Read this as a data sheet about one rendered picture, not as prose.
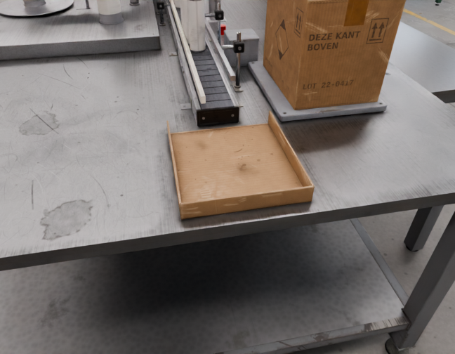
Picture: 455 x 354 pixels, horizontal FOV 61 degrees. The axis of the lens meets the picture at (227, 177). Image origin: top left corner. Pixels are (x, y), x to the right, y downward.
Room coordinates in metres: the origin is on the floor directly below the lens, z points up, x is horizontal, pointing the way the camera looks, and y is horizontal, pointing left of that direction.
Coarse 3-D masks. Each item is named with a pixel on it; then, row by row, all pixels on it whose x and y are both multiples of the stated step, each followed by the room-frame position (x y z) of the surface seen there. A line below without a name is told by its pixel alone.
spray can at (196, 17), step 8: (192, 0) 1.21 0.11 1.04; (200, 0) 1.21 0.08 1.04; (192, 8) 1.21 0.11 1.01; (200, 8) 1.21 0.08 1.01; (192, 16) 1.21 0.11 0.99; (200, 16) 1.21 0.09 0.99; (192, 24) 1.21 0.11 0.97; (200, 24) 1.21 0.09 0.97; (192, 32) 1.21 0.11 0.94; (200, 32) 1.21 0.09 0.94; (192, 40) 1.21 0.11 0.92; (200, 40) 1.21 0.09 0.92; (192, 48) 1.21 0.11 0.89; (200, 48) 1.21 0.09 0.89
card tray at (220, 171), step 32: (224, 128) 0.83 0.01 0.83; (256, 128) 0.83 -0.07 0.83; (192, 160) 0.69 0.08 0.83; (224, 160) 0.69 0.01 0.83; (256, 160) 0.69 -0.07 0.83; (288, 160) 0.69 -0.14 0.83; (192, 192) 0.58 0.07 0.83; (224, 192) 0.58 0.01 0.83; (256, 192) 0.58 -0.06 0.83; (288, 192) 0.55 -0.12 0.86
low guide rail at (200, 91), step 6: (174, 6) 1.60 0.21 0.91; (174, 12) 1.52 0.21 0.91; (180, 24) 1.38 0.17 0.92; (180, 30) 1.31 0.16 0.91; (180, 36) 1.29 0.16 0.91; (186, 42) 1.20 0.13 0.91; (186, 48) 1.15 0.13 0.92; (186, 54) 1.13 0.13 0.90; (192, 60) 1.06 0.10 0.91; (192, 66) 1.02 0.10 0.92; (192, 72) 0.98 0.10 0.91; (198, 78) 0.94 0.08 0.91; (198, 84) 0.90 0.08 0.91; (198, 90) 0.88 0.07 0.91; (204, 96) 0.84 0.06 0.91; (204, 102) 0.84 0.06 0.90
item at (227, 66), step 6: (204, 18) 1.29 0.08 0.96; (210, 30) 1.17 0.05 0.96; (210, 36) 1.14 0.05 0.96; (216, 42) 1.07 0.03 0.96; (216, 48) 1.04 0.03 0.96; (222, 54) 0.98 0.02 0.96; (222, 60) 0.96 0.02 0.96; (228, 66) 0.91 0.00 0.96; (228, 72) 0.88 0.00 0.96; (234, 78) 0.85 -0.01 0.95
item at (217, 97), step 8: (176, 8) 1.69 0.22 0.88; (208, 48) 1.24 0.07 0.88; (192, 56) 1.18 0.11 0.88; (200, 56) 1.18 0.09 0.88; (208, 56) 1.18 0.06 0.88; (200, 64) 1.12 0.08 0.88; (208, 64) 1.12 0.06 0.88; (200, 72) 1.05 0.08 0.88; (208, 72) 1.05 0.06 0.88; (216, 72) 1.06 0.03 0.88; (192, 80) 1.00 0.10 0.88; (200, 80) 1.00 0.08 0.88; (208, 80) 1.00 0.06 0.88; (216, 80) 1.00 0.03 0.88; (208, 88) 0.95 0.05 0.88; (216, 88) 0.95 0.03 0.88; (224, 88) 0.95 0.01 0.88; (208, 96) 0.91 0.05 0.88; (216, 96) 0.91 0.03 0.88; (224, 96) 0.91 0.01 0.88; (200, 104) 0.86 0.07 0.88; (208, 104) 0.86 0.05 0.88; (216, 104) 0.86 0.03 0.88; (224, 104) 0.86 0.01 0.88; (232, 104) 0.87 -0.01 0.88
